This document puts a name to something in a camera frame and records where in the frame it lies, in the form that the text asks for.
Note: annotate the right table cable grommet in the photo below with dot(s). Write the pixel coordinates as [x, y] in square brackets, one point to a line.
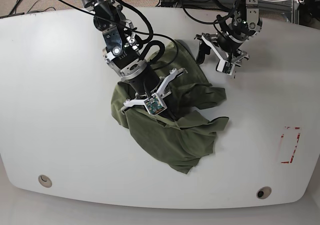
[264, 193]

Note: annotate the left table cable grommet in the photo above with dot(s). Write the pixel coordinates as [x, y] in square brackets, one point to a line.
[45, 181]

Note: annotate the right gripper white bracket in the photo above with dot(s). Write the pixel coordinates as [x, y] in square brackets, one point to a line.
[161, 91]

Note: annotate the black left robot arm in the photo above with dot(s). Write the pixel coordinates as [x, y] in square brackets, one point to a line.
[241, 22]

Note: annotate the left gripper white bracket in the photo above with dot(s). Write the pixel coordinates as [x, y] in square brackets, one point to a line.
[224, 46]

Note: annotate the red tape rectangle marking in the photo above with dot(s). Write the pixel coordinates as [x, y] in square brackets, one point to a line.
[288, 144]

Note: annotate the olive green t-shirt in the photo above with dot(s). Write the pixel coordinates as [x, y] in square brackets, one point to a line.
[182, 143]

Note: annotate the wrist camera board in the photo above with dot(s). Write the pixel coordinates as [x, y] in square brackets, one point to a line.
[154, 105]
[225, 67]

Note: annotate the table cable grommet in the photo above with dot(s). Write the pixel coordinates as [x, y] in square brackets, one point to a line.
[264, 193]
[45, 181]

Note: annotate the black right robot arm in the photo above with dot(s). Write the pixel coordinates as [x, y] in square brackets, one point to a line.
[132, 58]

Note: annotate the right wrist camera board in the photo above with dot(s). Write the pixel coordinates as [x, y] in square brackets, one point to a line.
[154, 105]

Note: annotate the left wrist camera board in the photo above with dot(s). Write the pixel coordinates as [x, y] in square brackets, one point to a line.
[225, 67]

